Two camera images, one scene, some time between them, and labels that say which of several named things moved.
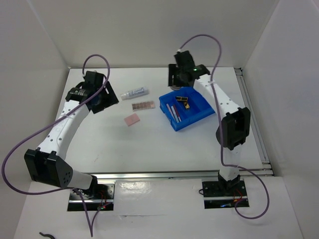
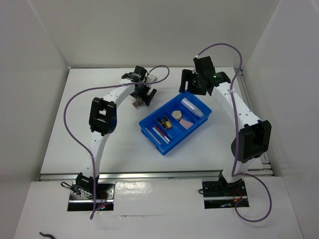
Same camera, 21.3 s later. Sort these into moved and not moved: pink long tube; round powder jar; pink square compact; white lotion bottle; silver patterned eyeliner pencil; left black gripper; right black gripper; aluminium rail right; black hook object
Moved: right black gripper; pink square compact; round powder jar; left black gripper; pink long tube; silver patterned eyeliner pencil; white lotion bottle
Not moved: aluminium rail right; black hook object
